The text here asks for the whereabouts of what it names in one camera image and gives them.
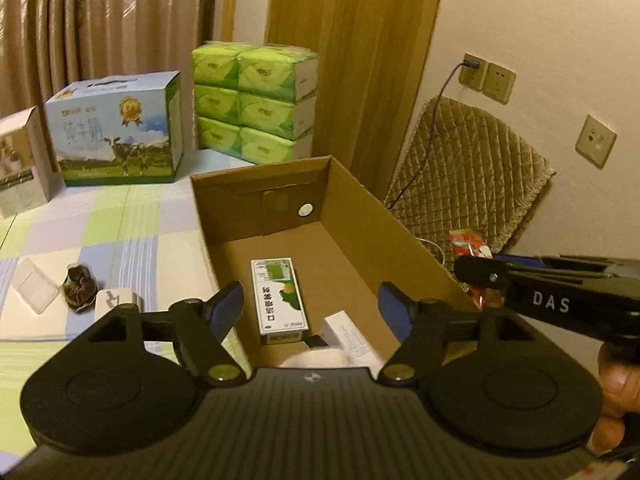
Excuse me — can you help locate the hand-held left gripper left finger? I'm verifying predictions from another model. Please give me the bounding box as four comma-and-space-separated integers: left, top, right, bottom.
87, 281, 251, 388

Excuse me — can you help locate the beige round port socket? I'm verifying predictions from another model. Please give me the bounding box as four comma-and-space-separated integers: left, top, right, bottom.
575, 115, 617, 168

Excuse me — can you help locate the green and white box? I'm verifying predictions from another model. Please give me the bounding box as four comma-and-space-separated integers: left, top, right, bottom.
250, 257, 308, 346

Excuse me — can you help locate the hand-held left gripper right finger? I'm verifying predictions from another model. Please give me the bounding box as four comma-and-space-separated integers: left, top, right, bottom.
376, 281, 538, 386

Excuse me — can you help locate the wooden door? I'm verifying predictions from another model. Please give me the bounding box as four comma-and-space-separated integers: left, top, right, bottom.
265, 0, 448, 201

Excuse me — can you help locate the long white box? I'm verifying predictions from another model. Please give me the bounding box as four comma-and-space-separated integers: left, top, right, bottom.
320, 311, 386, 367

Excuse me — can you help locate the blue milk gift carton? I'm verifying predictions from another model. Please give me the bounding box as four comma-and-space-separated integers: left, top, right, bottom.
44, 71, 185, 188

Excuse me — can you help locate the beige wall socket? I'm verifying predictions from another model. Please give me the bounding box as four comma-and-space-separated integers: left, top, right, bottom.
482, 61, 517, 105
459, 52, 488, 92

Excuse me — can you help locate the brown cardboard box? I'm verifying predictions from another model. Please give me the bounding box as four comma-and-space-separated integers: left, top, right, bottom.
190, 155, 481, 376

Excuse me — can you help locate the white power adapter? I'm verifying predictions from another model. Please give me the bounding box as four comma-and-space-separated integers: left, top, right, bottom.
94, 287, 143, 321

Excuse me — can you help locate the person's right hand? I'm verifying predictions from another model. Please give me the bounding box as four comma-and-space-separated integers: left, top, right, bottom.
592, 345, 640, 458

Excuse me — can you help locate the red snack packet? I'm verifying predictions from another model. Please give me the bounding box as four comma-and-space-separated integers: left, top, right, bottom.
446, 229, 501, 311

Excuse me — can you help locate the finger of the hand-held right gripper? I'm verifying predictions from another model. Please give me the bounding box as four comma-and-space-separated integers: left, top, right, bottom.
454, 255, 511, 292
492, 255, 621, 267

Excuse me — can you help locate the stack of green tissue packs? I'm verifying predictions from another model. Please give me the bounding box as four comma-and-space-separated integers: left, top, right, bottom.
191, 42, 319, 166

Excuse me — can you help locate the white cable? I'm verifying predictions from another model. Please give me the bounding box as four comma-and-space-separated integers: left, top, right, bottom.
417, 237, 446, 266

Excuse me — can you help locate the quilted beige chair cover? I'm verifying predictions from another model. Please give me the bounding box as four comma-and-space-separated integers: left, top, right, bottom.
382, 96, 557, 261

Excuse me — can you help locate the white pet photo box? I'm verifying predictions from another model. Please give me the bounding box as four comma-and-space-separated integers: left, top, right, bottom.
0, 105, 56, 218

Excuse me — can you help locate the checked pastel tablecloth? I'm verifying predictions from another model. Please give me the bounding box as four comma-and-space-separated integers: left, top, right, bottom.
0, 150, 256, 441

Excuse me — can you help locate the brown shiny curtain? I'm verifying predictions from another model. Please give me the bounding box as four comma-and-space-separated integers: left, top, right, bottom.
0, 0, 221, 121

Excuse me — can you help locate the clear plastic case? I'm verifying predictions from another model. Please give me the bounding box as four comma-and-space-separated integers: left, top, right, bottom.
11, 258, 61, 316

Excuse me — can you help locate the dark brown glossy object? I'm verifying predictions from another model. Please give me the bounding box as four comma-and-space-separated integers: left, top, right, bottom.
60, 262, 99, 313

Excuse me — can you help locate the charger plug with dark cable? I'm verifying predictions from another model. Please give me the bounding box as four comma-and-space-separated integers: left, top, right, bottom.
385, 55, 481, 208

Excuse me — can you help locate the beige wooden strip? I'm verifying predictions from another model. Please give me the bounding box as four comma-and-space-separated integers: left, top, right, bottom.
220, 0, 238, 41

